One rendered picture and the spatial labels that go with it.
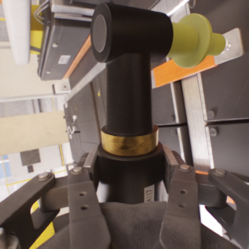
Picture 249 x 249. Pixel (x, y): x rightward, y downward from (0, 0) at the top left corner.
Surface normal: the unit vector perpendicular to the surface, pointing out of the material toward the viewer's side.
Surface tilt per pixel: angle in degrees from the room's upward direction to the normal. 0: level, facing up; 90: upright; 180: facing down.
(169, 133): 0
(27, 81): 90
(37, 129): 90
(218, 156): 0
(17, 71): 90
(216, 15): 0
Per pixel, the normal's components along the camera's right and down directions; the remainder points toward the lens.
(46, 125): 0.47, -0.05
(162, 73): -0.87, 0.15
